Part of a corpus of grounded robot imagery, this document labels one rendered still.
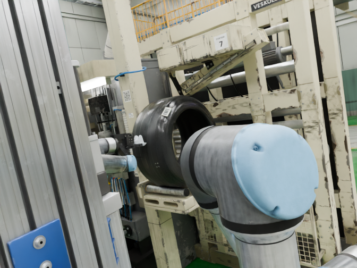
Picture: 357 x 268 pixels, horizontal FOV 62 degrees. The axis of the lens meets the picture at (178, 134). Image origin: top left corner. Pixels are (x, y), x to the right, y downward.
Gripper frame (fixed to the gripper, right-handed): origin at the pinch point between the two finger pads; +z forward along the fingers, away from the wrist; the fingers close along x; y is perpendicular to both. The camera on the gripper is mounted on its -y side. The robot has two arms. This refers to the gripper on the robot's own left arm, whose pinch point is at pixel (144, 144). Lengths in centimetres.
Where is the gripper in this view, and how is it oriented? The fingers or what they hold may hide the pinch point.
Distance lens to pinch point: 162.3
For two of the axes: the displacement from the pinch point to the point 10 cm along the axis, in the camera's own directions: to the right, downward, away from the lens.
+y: -1.0, -9.9, -0.2
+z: 6.9, -0.9, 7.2
